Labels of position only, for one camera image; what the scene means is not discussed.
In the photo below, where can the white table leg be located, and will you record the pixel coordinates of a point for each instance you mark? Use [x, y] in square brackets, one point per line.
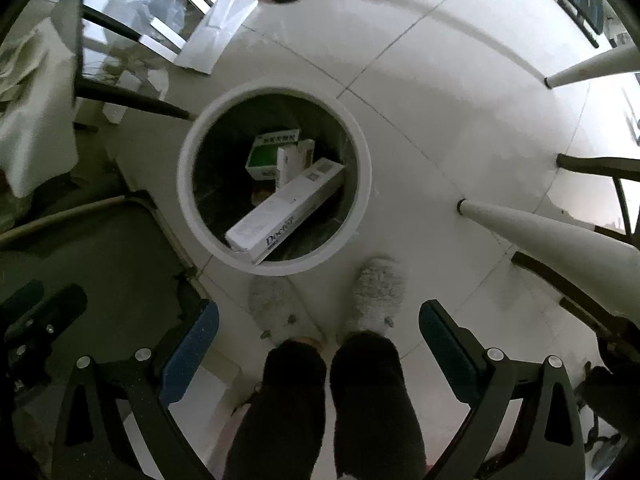
[595, 67]
[540, 232]

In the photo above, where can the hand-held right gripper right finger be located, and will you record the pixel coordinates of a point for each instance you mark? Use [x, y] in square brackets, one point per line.
[447, 350]

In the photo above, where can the person's right leg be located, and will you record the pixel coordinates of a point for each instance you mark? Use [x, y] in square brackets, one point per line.
[375, 400]

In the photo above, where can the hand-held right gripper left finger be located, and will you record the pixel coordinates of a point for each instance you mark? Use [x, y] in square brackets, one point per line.
[192, 345]

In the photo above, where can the white flat carton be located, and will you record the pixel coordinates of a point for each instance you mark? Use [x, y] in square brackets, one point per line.
[215, 35]

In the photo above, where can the fluffy white slipper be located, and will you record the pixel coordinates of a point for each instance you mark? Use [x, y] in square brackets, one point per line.
[280, 305]
[375, 290]

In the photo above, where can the grey chair with black legs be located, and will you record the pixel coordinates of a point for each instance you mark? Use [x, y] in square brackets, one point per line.
[125, 97]

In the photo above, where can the small white box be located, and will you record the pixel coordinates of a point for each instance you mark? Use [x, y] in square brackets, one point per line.
[290, 165]

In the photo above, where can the white round waste bin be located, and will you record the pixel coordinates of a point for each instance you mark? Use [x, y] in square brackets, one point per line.
[185, 180]

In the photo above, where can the dark wooden chair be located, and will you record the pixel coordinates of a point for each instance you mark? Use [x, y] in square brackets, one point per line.
[590, 162]

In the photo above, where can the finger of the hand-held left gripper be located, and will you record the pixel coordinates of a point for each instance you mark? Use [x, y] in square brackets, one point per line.
[55, 310]
[20, 300]

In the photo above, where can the dark panel with pale frame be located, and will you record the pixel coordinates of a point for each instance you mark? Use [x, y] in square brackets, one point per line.
[100, 255]

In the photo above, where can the green and white box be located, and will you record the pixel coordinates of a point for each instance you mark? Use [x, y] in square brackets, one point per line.
[260, 157]

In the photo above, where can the long white carton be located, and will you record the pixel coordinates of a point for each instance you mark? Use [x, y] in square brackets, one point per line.
[285, 210]

